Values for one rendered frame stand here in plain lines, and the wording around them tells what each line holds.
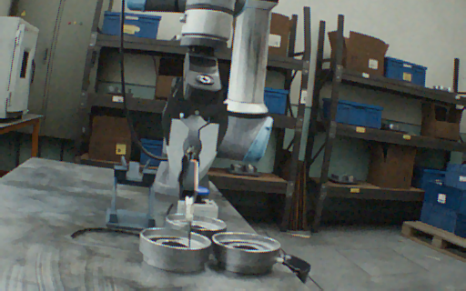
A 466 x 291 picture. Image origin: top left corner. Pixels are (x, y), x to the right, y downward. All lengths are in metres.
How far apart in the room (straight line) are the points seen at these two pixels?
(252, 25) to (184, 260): 0.69
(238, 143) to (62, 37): 3.51
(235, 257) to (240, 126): 0.56
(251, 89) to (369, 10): 4.25
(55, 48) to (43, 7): 0.45
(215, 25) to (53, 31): 3.94
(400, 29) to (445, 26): 0.74
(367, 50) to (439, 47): 1.43
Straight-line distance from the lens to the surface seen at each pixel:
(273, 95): 4.42
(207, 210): 0.99
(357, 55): 4.69
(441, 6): 6.02
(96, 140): 4.27
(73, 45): 4.59
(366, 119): 4.75
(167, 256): 0.70
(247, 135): 1.25
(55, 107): 4.60
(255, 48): 1.23
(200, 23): 0.75
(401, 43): 5.58
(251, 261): 0.74
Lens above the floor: 1.04
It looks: 3 degrees down
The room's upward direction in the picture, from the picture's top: 7 degrees clockwise
